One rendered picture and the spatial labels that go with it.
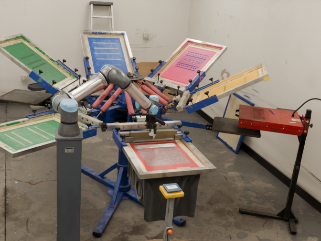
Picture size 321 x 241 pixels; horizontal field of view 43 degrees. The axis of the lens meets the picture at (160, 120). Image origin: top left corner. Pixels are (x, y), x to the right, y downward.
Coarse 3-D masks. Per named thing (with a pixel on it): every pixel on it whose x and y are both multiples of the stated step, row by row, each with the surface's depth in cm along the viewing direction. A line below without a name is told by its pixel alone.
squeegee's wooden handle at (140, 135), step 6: (132, 132) 335; (138, 132) 336; (144, 132) 338; (156, 132) 342; (162, 132) 344; (168, 132) 345; (174, 132) 347; (138, 138) 338; (144, 138) 340; (150, 138) 342; (156, 138) 344
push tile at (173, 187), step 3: (174, 183) 278; (165, 186) 273; (168, 186) 273; (171, 186) 273; (174, 186) 274; (177, 186) 274; (165, 189) 271; (168, 189) 270; (171, 189) 270; (174, 189) 270; (177, 189) 271; (180, 189) 271; (168, 192) 268
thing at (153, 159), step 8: (136, 144) 339; (144, 144) 340; (136, 152) 324; (144, 152) 326; (152, 152) 327; (144, 160) 312; (152, 160) 313; (160, 160) 314; (152, 168) 300; (160, 168) 301; (168, 168) 302
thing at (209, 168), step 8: (184, 144) 347; (192, 144) 339; (128, 152) 315; (192, 152) 332; (200, 152) 326; (128, 160) 308; (136, 160) 302; (200, 160) 318; (208, 160) 313; (136, 168) 290; (184, 168) 296; (192, 168) 297; (200, 168) 298; (208, 168) 300; (144, 176) 284; (152, 176) 286; (160, 176) 288; (168, 176) 290
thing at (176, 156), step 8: (176, 144) 346; (160, 152) 328; (168, 152) 329; (176, 152) 331; (184, 152) 332; (168, 160) 315; (176, 160) 316; (184, 160) 317; (192, 160) 319; (176, 168) 303
